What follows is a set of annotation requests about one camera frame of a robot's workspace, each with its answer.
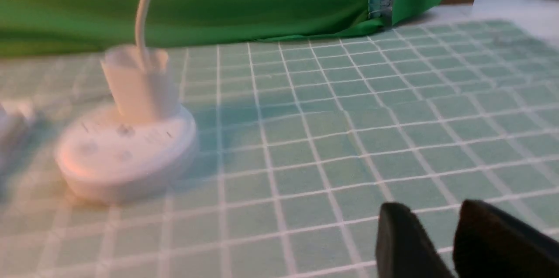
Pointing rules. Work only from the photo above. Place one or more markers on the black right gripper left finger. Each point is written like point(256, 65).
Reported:
point(403, 247)

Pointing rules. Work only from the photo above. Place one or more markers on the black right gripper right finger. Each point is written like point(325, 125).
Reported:
point(490, 243)

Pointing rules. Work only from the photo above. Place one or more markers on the white desk lamp with sockets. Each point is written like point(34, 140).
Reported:
point(141, 143)

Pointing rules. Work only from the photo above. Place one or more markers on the green checkered tablecloth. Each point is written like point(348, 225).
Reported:
point(301, 142)

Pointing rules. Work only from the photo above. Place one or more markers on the metal binder clip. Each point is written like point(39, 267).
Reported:
point(380, 8)

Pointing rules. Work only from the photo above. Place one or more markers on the green backdrop cloth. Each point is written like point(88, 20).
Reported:
point(53, 27)

